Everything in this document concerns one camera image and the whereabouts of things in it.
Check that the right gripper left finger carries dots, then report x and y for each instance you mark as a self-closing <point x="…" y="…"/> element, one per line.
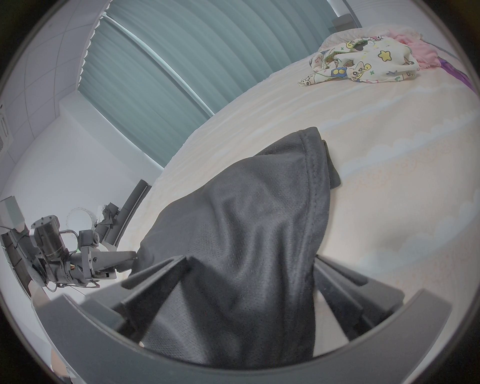
<point x="150" y="292"/>

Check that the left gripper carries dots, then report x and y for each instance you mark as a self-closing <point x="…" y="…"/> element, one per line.
<point x="80" y="268"/>

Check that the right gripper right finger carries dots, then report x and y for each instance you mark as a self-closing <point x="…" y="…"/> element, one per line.
<point x="356" y="296"/>

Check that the black T-shirt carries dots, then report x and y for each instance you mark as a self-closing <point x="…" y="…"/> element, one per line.
<point x="243" y="243"/>

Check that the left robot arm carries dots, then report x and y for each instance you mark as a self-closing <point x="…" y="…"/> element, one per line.
<point x="48" y="240"/>

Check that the black chest of drawers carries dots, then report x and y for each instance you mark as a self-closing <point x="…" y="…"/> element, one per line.
<point x="127" y="213"/>

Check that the bed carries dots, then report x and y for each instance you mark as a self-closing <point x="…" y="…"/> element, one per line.
<point x="393" y="168"/>

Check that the blue-green curtain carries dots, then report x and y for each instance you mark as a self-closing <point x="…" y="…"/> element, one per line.
<point x="225" y="45"/>
<point x="131" y="93"/>

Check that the ceiling air conditioner vent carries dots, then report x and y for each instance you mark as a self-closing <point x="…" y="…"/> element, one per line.
<point x="5" y="131"/>

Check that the white printed pyjama top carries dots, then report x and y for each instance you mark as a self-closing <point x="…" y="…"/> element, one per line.
<point x="375" y="60"/>

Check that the purple garment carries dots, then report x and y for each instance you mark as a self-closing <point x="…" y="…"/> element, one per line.
<point x="457" y="75"/>

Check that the pink garment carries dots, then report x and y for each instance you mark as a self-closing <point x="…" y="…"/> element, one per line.
<point x="425" y="52"/>

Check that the cream pillow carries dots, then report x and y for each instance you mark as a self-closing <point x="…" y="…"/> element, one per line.
<point x="345" y="33"/>

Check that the grey bedside table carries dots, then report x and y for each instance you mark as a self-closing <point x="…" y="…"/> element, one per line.
<point x="345" y="22"/>

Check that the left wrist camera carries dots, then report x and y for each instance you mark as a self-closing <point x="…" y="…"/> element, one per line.
<point x="89" y="238"/>

